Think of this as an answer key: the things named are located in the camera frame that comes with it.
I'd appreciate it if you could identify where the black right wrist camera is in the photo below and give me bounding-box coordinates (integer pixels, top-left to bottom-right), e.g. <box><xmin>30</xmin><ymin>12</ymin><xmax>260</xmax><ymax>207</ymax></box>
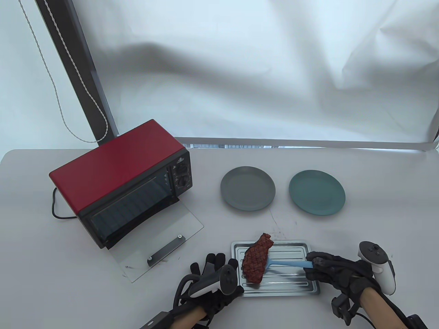
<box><xmin>331</xmin><ymin>295</ymin><xmax>357</xmax><ymax>326</ymax></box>

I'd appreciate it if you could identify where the black forearm box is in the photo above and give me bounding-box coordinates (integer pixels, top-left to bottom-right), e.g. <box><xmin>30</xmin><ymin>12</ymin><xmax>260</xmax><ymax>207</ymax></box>
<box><xmin>406</xmin><ymin>314</ymin><xmax>430</xmax><ymax>329</ymax></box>

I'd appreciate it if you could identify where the white and black controller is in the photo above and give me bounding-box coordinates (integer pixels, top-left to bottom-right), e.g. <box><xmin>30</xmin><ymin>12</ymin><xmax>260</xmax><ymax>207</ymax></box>
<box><xmin>189</xmin><ymin>265</ymin><xmax>238</xmax><ymax>298</ymax></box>
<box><xmin>358</xmin><ymin>241</ymin><xmax>397</xmax><ymax>295</ymax></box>

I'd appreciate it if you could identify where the white backdrop cloth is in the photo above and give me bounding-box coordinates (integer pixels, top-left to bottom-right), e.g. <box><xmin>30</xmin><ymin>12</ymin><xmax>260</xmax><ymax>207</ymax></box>
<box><xmin>0</xmin><ymin>0</ymin><xmax>439</xmax><ymax>152</ymax></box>

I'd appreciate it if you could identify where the grey round plate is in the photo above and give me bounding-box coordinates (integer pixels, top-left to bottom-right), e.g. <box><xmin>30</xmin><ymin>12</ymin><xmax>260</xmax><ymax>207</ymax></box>
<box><xmin>221</xmin><ymin>166</ymin><xmax>276</xmax><ymax>211</ymax></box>

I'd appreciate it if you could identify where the white twisted cord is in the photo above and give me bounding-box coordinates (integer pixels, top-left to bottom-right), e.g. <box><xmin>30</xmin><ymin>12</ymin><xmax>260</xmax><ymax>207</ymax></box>
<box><xmin>19</xmin><ymin>0</ymin><xmax>109</xmax><ymax>143</ymax></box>

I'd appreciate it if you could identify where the black oven power cable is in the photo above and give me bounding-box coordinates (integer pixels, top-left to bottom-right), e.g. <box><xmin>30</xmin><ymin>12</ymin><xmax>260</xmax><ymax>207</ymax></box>
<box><xmin>51</xmin><ymin>187</ymin><xmax>78</xmax><ymax>220</ymax></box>

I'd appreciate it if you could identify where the white and black left controller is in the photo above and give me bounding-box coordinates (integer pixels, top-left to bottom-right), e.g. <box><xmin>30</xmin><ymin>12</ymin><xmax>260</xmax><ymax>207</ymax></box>
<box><xmin>189</xmin><ymin>265</ymin><xmax>238</xmax><ymax>298</ymax></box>

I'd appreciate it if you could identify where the silver metal baking tray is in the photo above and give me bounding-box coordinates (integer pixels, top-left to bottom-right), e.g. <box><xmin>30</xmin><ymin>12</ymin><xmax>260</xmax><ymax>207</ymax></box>
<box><xmin>231</xmin><ymin>241</ymin><xmax>321</xmax><ymax>297</ymax></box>

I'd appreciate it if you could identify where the person's left hand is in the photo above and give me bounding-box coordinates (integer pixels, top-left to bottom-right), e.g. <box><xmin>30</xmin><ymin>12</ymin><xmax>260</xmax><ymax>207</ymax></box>
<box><xmin>175</xmin><ymin>253</ymin><xmax>245</xmax><ymax>321</ymax></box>

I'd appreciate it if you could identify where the teal round plate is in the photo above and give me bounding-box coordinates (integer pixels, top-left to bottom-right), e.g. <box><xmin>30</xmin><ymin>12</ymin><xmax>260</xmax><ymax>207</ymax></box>
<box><xmin>289</xmin><ymin>170</ymin><xmax>346</xmax><ymax>216</ymax></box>

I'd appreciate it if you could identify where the red countertop oven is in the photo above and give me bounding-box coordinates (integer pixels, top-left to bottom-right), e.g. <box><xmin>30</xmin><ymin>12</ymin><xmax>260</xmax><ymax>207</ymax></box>
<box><xmin>49</xmin><ymin>119</ymin><xmax>205</xmax><ymax>283</ymax></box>

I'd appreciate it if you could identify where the person's right hand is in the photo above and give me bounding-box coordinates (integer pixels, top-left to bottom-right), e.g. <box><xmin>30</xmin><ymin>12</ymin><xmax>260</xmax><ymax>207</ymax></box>
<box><xmin>305</xmin><ymin>251</ymin><xmax>381</xmax><ymax>302</ymax></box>

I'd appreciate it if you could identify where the white and black right controller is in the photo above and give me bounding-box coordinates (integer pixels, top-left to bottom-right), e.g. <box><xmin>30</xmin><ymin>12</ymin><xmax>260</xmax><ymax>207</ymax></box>
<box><xmin>358</xmin><ymin>241</ymin><xmax>397</xmax><ymax>295</ymax></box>

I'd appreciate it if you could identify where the person's right forearm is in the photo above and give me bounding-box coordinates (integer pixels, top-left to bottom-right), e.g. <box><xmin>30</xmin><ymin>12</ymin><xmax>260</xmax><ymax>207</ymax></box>
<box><xmin>360</xmin><ymin>287</ymin><xmax>412</xmax><ymax>329</ymax></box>

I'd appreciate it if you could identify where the person's left forearm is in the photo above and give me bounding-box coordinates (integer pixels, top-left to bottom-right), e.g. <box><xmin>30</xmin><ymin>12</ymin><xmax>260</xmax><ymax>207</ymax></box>
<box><xmin>169</xmin><ymin>305</ymin><xmax>208</xmax><ymax>329</ymax></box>

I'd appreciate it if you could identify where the grilled brown steak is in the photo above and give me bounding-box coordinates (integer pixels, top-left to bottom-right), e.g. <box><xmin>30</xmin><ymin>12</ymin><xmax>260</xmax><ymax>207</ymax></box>
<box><xmin>241</xmin><ymin>233</ymin><xmax>274</xmax><ymax>284</ymax></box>

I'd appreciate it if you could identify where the blue dessert spatula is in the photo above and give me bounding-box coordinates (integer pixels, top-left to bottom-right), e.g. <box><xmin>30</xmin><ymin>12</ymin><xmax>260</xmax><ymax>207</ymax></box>
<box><xmin>265</xmin><ymin>259</ymin><xmax>315</xmax><ymax>271</ymax></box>

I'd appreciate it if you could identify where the dark metal pole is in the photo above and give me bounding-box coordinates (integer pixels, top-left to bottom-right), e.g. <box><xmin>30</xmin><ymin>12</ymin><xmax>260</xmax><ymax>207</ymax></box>
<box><xmin>35</xmin><ymin>0</ymin><xmax>119</xmax><ymax>143</ymax></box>

